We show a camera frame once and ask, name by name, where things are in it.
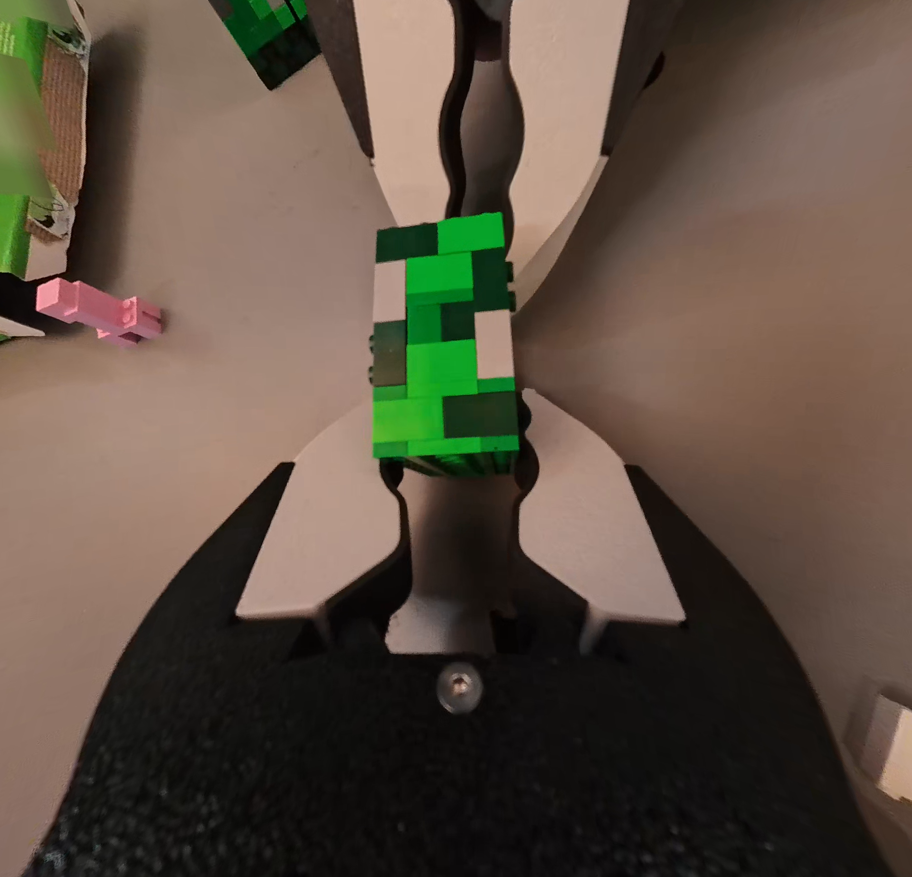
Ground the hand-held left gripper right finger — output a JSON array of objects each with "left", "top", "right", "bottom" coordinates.
[{"left": 514, "top": 389, "right": 686, "bottom": 653}]

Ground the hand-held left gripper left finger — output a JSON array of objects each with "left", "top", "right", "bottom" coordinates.
[{"left": 235, "top": 414, "right": 413, "bottom": 646}]

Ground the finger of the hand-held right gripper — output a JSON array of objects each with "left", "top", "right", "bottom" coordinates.
[
  {"left": 499, "top": 0, "right": 637, "bottom": 279},
  {"left": 348, "top": 0, "right": 471, "bottom": 229}
]

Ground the green lego head build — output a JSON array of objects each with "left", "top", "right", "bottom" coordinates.
[{"left": 187, "top": 0, "right": 323, "bottom": 92}]

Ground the green lego body build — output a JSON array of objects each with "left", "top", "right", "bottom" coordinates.
[{"left": 370, "top": 210, "right": 524, "bottom": 477}]

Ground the white lego brick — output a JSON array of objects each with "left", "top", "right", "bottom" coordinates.
[{"left": 846, "top": 690, "right": 912, "bottom": 803}]

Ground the pink lego pig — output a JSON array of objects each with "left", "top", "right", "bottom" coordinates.
[{"left": 36, "top": 278, "right": 165, "bottom": 351}]

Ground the green cardboard box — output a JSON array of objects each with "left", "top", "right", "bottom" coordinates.
[{"left": 0, "top": 0, "right": 94, "bottom": 343}]

